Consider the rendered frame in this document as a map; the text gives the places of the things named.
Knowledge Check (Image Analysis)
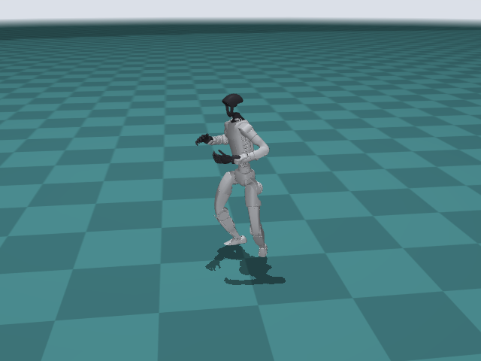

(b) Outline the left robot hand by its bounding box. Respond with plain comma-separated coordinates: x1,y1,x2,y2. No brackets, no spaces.
213,150,241,164

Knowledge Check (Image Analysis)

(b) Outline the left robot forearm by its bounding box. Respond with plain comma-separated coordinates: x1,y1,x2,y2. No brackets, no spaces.
234,147,268,165

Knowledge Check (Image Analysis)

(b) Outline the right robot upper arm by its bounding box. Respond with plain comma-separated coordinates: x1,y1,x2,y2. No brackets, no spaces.
222,121,229,145

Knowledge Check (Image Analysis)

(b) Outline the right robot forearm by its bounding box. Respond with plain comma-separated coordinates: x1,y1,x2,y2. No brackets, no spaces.
207,135,223,145

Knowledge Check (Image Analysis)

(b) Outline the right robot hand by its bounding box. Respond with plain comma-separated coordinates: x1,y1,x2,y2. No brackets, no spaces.
195,133,213,146

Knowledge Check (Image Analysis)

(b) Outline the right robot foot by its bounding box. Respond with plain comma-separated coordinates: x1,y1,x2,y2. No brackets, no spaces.
224,235,247,245

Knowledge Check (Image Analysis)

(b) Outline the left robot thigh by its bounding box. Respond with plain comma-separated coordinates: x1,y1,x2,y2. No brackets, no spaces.
245,178,263,236

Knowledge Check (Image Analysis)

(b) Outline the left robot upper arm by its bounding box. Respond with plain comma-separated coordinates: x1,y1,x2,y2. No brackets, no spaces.
238,123,269,156

